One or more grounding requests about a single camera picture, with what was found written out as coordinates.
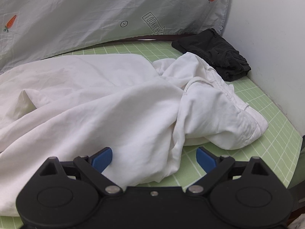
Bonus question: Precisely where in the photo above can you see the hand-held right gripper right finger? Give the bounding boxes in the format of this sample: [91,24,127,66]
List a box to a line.
[186,147,268,194]

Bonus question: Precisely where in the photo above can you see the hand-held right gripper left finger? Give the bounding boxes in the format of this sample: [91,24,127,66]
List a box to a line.
[38,147,123,195]

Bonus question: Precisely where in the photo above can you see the white pants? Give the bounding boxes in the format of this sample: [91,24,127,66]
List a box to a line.
[0,52,269,217]

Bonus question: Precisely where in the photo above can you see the black folded garment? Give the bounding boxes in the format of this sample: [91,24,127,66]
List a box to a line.
[172,28,252,82]

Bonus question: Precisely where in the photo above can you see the grey carrot-print sheet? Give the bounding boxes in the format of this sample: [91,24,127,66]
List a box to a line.
[0,0,232,75]

